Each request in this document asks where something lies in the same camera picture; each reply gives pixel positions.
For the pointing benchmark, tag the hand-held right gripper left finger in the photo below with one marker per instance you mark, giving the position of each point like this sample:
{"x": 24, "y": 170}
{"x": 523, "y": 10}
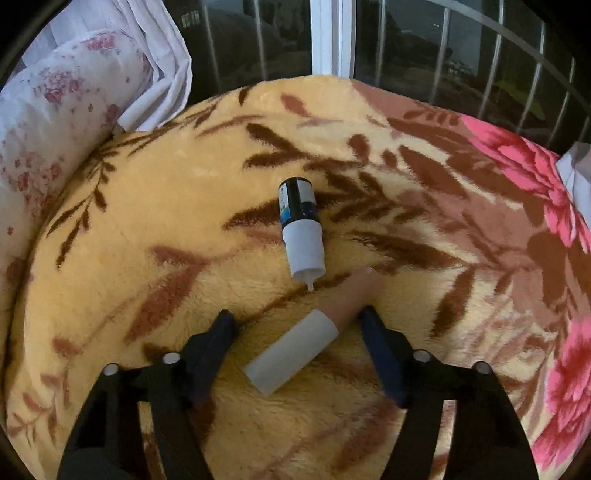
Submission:
{"x": 217, "y": 341}

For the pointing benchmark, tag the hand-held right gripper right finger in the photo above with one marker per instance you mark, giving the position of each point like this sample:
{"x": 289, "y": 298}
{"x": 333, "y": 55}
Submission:
{"x": 378, "y": 350}

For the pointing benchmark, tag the white cylindrical tube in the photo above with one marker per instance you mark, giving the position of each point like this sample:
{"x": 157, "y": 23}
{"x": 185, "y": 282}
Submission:
{"x": 295, "y": 350}

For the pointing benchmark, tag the dark label dropper bottle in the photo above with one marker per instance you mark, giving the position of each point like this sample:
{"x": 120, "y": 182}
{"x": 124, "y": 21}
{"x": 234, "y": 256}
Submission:
{"x": 300, "y": 221}

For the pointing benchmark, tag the yellow floral fleece blanket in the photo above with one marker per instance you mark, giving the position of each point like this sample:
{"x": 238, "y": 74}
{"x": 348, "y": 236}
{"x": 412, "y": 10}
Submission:
{"x": 138, "y": 207}

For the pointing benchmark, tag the white cloth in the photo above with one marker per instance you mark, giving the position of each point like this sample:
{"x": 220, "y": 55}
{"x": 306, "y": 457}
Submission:
{"x": 577, "y": 170}

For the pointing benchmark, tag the floral pink pillow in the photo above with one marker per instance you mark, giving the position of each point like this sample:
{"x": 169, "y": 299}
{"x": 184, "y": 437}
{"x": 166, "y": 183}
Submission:
{"x": 51, "y": 115}

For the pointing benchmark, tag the floral sheer curtain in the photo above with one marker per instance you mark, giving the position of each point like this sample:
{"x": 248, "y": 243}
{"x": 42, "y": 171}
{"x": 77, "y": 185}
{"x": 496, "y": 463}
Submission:
{"x": 157, "y": 55}

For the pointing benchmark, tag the white framed window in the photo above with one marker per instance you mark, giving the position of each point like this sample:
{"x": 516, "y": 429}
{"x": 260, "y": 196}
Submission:
{"x": 332, "y": 37}

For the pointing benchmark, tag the metal window railing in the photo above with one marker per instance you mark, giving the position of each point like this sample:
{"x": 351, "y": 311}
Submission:
{"x": 494, "y": 50}

